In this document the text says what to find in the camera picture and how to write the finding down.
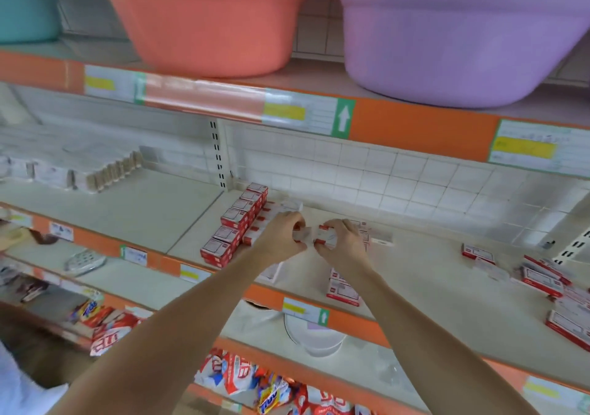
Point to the purple plastic basin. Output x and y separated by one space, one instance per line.
461 41

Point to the orange plastic basin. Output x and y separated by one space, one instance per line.
203 18

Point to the white shelf with orange edges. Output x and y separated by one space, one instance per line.
138 207

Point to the person's right forearm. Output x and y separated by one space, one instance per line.
442 355

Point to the row of beige bundles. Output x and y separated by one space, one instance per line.
64 161

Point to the large label with green arrow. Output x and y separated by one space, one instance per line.
114 84
309 114
539 148

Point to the pile of small colourful packets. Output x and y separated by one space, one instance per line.
230 373

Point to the teal plastic basin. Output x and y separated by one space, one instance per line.
28 5

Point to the small price label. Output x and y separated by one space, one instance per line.
195 273
305 310
134 255
553 396
20 218

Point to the white perforated shelf upright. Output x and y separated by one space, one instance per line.
573 246
219 155

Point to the person's left forearm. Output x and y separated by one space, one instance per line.
157 346

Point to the white handwritten label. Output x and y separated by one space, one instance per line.
61 231

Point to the person's left hand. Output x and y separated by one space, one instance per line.
276 240

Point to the pile of red white boxes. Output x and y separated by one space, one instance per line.
539 279

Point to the person's right hand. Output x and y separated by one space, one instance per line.
343 252

